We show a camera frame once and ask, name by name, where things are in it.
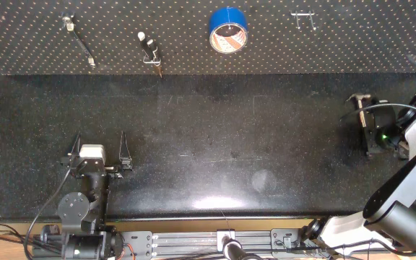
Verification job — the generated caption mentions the mounting rail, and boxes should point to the mounting rail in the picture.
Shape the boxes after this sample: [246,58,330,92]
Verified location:
[30,220,324,260]

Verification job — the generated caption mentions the hammer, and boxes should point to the hammer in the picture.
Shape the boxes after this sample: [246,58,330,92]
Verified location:
[344,92,374,157]

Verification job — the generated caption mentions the black pegboard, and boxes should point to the black pegboard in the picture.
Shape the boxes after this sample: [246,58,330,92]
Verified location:
[0,0,416,76]

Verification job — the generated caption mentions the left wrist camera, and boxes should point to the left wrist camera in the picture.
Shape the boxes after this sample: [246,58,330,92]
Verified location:
[79,144,107,163]

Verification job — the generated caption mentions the black and white pliers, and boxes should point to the black and white pliers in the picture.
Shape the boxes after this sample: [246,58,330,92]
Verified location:
[137,31,164,79]

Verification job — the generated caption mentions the double-prong metal hook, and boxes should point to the double-prong metal hook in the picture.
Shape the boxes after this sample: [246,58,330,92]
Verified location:
[290,9,318,32]

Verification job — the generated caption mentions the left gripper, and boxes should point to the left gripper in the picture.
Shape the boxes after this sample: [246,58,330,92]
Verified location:
[60,130,134,180]

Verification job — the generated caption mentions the roll of blue tape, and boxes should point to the roll of blue tape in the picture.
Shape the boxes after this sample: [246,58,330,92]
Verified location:
[208,6,248,55]

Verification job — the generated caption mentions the black cable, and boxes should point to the black cable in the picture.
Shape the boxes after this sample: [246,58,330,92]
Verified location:
[22,168,74,260]
[339,103,416,126]

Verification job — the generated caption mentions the wrench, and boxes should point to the wrench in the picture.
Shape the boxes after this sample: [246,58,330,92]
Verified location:
[62,14,97,69]

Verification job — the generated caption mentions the thin black wire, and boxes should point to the thin black wire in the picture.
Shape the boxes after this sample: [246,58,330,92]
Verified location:
[0,222,27,254]

